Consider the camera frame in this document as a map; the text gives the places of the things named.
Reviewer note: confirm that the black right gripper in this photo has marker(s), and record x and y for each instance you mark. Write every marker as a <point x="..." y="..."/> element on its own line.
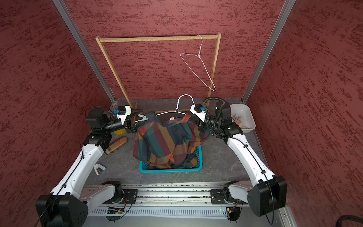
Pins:
<point x="200" y="123"/>

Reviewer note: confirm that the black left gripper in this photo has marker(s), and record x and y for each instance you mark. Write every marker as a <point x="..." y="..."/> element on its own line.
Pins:
<point x="133" y="126"/>

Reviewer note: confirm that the mint green clothespin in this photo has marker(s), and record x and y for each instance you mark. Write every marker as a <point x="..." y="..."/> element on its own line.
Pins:
<point x="140" y="118"/>

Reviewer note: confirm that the white wire hanger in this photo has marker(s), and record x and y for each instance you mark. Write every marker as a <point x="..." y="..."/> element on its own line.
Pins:
<point x="196" y="64"/>
<point x="177" y="109"/>

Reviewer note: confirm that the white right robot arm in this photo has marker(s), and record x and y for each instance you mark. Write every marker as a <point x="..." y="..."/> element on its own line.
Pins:
<point x="266" y="192"/>

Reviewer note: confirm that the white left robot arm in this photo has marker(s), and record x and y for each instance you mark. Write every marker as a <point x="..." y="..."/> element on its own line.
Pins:
<point x="69" y="202"/>

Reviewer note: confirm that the yellow metal bucket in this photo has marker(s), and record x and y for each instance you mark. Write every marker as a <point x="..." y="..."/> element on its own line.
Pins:
<point x="119" y="132"/>

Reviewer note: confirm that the brown cardboard tube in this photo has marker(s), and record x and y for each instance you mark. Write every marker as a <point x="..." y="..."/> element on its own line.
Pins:
<point x="116" y="145"/>

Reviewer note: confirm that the white plastic bin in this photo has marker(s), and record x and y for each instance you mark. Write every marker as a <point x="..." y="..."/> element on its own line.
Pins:
<point x="242" y="116"/>

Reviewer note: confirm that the teal plastic basket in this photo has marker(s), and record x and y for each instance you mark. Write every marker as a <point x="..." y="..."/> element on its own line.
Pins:
<point x="144" y="168"/>

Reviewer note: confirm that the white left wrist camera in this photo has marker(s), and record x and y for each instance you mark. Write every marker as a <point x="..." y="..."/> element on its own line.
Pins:
<point x="122" y="112"/>

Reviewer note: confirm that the small white triangular bracket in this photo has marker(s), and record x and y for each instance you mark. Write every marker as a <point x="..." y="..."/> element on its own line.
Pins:
<point x="99" y="169"/>

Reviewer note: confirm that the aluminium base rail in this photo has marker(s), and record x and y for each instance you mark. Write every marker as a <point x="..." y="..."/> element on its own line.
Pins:
<point x="172" y="199"/>

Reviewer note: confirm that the wooden clothes rack frame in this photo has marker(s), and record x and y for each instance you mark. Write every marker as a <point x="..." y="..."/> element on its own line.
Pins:
<point x="211" y="75"/>

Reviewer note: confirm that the aluminium corner post left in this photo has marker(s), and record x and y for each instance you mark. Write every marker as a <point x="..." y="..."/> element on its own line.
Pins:
<point x="67" y="18"/>

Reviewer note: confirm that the aluminium corner post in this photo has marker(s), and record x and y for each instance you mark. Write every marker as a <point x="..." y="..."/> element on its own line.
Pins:
<point x="279" y="24"/>
<point x="67" y="18"/>

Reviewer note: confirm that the aluminium corner post right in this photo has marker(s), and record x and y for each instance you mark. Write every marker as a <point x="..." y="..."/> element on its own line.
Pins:
<point x="279" y="24"/>

